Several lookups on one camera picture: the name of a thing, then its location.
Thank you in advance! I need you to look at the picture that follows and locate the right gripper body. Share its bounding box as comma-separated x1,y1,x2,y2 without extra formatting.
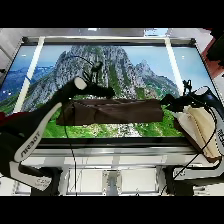
160,93,183,113

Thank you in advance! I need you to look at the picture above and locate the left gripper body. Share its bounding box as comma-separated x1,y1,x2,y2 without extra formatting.
94,85,116,99

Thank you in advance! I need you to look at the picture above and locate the brown T-shirt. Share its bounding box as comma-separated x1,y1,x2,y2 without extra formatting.
56,97,165,127

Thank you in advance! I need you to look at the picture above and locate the white garment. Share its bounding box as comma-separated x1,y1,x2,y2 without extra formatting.
172,105,202,141

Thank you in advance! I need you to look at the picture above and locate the beige garment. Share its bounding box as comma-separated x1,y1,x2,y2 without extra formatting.
187,105,218,158

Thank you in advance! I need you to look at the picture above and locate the dark brown garment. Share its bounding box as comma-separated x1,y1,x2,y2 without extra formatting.
173,118,215,164

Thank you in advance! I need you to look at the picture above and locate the dark red garment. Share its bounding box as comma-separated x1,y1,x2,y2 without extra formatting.
0,111,31,127

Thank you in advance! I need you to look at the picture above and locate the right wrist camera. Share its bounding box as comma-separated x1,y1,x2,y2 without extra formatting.
182,78,194,96

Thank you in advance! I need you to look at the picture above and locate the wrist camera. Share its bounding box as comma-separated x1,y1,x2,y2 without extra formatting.
89,60,105,85
182,78,194,96

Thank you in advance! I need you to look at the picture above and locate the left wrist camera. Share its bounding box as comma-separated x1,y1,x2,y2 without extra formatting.
89,60,105,85

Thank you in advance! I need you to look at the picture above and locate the black cable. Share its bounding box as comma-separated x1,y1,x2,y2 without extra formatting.
67,54,97,80
61,109,79,197
161,105,220,197

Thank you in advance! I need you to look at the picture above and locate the silver frame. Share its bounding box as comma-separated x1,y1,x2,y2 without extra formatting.
0,35,224,197

